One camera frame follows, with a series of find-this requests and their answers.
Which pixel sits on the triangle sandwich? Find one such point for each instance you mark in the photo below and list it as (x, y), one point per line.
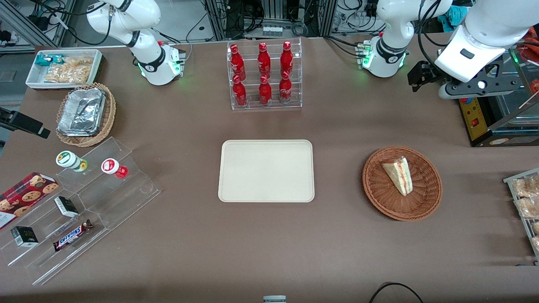
(398, 173)

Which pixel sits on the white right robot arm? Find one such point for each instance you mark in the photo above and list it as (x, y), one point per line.
(126, 25)

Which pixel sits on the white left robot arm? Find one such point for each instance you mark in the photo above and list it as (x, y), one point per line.
(484, 29)

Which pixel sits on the light wicker basket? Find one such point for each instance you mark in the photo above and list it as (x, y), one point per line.
(107, 113)

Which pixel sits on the tray with pastry bags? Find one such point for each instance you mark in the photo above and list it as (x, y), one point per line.
(511, 185)

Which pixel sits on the brown wicker basket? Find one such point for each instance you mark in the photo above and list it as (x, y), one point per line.
(391, 202)

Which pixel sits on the beige plastic tray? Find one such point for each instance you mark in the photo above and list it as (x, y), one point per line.
(266, 171)

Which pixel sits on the glass cabinet with yellow panel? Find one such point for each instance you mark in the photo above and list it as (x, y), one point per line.
(478, 122)

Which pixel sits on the green lid yogurt cup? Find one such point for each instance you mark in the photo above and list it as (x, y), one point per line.
(69, 160)

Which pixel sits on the white plastic bin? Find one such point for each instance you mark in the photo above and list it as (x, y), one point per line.
(36, 82)

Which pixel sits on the stacked aluminium foil trays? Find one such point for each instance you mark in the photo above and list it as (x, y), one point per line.
(81, 111)

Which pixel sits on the teal cloth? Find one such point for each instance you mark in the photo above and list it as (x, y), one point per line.
(454, 17)

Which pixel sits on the teal snack packet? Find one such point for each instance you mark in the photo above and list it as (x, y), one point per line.
(44, 60)

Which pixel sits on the red tartan cookie box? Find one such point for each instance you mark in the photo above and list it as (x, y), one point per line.
(25, 198)

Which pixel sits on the bagged cracker snacks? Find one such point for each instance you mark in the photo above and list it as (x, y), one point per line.
(71, 70)

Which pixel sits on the red lid yogurt cup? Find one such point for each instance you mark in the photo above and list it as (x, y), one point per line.
(111, 166)

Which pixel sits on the black box with white label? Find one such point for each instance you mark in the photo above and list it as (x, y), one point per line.
(66, 206)

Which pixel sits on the clear acrylic stepped shelf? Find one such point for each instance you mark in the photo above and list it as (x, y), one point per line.
(122, 198)

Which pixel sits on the small black chocolate box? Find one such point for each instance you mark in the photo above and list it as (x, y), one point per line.
(24, 236)

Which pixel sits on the Snickers chocolate bar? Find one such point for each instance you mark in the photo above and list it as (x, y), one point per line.
(72, 235)

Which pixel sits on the bagged bread pack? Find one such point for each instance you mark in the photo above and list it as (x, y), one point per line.
(527, 186)
(528, 207)

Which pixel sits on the red cola bottle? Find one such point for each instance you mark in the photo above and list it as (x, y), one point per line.
(285, 89)
(237, 63)
(240, 93)
(286, 59)
(264, 61)
(265, 92)

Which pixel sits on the white power strip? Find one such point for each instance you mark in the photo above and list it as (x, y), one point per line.
(272, 30)

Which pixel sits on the clear acrylic bottle rack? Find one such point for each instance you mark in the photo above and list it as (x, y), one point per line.
(265, 105)

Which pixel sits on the small grey device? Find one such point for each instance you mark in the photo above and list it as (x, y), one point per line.
(274, 299)

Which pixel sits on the aluminium frame rack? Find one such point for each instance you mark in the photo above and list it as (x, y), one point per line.
(219, 17)

